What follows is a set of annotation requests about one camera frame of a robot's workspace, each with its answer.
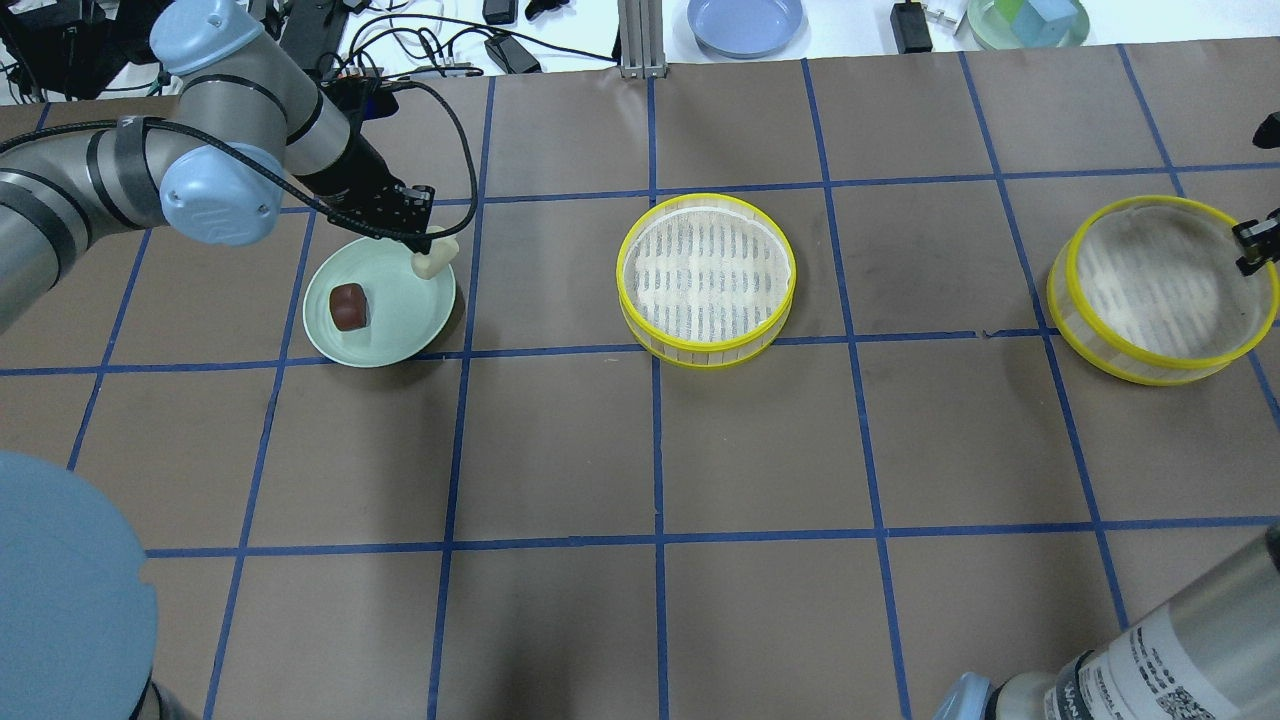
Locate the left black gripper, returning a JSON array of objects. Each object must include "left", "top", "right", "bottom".
[{"left": 297, "top": 140, "right": 442, "bottom": 255}]

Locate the white steamed bun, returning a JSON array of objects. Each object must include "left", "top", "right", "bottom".
[{"left": 410, "top": 234, "right": 460, "bottom": 281}]

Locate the brown chocolate bun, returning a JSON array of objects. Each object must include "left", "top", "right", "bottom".
[{"left": 328, "top": 282, "right": 370, "bottom": 333}]

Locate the yellow steamer basket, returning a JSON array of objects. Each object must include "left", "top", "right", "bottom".
[
  {"left": 614, "top": 193, "right": 799, "bottom": 370},
  {"left": 1046, "top": 195, "right": 1277, "bottom": 387}
]

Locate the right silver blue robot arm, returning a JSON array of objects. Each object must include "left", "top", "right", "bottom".
[{"left": 936, "top": 195, "right": 1279, "bottom": 719}]

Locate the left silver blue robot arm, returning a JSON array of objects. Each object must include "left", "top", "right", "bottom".
[{"left": 1, "top": 1, "right": 458, "bottom": 719}]

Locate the light green round plate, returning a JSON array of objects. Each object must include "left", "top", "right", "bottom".
[{"left": 301, "top": 238, "right": 458, "bottom": 368}]

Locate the black power adapter brick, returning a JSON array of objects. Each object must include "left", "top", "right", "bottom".
[{"left": 262, "top": 1, "right": 348, "bottom": 83}]

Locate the green plate with blocks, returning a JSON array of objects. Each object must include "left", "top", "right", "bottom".
[{"left": 966, "top": 1, "right": 1091, "bottom": 50}]

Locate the blue round plate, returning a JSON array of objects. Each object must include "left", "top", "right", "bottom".
[{"left": 686, "top": 1, "right": 805, "bottom": 59}]

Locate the small black adapter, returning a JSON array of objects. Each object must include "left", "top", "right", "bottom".
[{"left": 890, "top": 1, "right": 933, "bottom": 55}]

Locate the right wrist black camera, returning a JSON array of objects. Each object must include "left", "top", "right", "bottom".
[{"left": 1252, "top": 111, "right": 1280, "bottom": 149}]

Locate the wrist black camera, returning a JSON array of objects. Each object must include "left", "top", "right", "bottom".
[
  {"left": 321, "top": 76, "right": 401, "bottom": 122},
  {"left": 1252, "top": 111, "right": 1280, "bottom": 149}
]

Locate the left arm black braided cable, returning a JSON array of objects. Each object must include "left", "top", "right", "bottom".
[{"left": 0, "top": 78, "right": 479, "bottom": 246}]

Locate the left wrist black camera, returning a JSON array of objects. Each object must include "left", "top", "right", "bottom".
[{"left": 321, "top": 76, "right": 401, "bottom": 122}]

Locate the aluminium frame post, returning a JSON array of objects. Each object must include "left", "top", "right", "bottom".
[{"left": 617, "top": 0, "right": 668, "bottom": 79}]

